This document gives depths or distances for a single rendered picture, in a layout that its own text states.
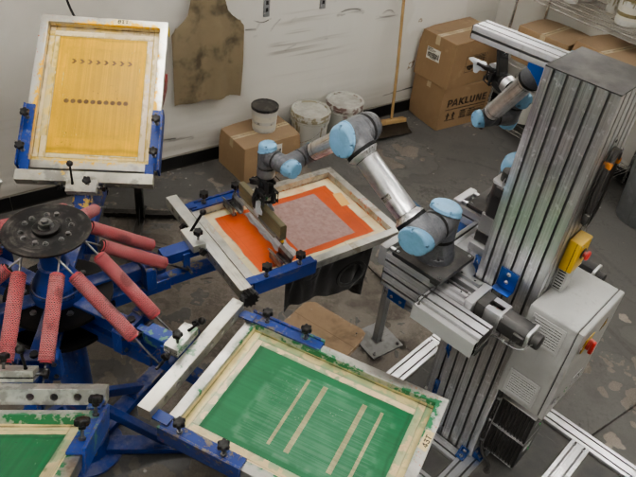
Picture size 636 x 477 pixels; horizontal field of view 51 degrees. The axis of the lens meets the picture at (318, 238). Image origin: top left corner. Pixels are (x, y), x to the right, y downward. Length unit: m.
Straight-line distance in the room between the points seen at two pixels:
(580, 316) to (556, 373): 0.23
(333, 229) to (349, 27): 2.67
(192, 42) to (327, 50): 1.21
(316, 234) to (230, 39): 2.16
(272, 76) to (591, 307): 3.29
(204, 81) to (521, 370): 3.09
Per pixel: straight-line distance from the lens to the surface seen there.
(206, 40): 4.73
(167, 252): 2.74
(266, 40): 5.02
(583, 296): 2.61
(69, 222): 2.49
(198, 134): 5.07
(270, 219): 2.78
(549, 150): 2.26
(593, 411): 3.98
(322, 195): 3.24
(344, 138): 2.27
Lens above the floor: 2.80
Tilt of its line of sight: 39 degrees down
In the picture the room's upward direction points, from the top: 7 degrees clockwise
